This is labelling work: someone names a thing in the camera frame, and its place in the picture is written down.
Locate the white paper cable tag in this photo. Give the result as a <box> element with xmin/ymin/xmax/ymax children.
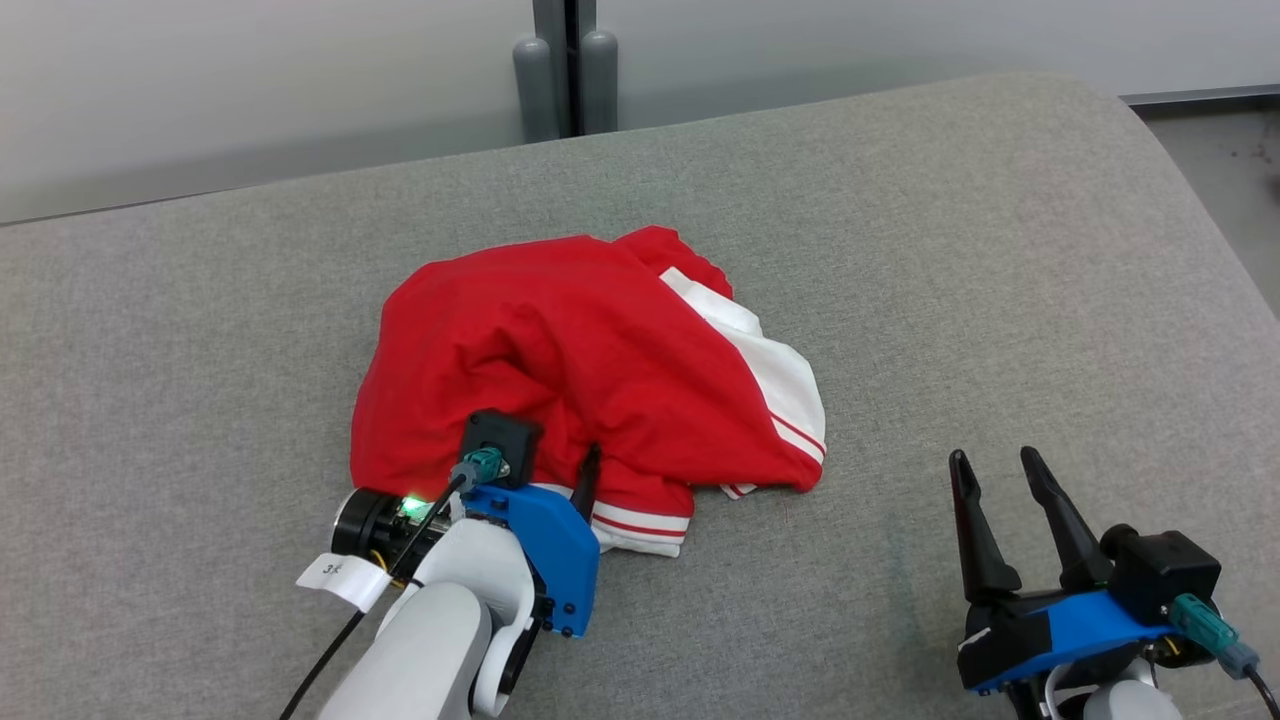
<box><xmin>296</xmin><ymin>552</ymin><xmax>392</xmax><ymax>614</ymax></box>

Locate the dark grey vertical wall frame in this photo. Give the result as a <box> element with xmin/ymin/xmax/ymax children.
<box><xmin>532</xmin><ymin>0</ymin><xmax>599</xmax><ymax>137</ymax></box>

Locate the grey fabric sofa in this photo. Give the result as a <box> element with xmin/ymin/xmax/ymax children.
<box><xmin>0</xmin><ymin>70</ymin><xmax>1280</xmax><ymax>720</ymax></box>

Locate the red basketball jersey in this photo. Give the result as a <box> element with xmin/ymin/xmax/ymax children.
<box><xmin>350</xmin><ymin>235</ymin><xmax>828</xmax><ymax>558</ymax></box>

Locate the left black cable teal plug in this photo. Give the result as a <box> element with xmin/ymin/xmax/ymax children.
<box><xmin>278</xmin><ymin>448</ymin><xmax>508</xmax><ymax>720</ymax></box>

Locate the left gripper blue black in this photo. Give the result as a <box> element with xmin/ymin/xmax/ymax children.
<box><xmin>462</xmin><ymin>445</ymin><xmax>604</xmax><ymax>639</ymax></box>

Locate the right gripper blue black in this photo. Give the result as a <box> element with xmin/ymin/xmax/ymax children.
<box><xmin>948</xmin><ymin>446</ymin><xmax>1177</xmax><ymax>696</ymax></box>

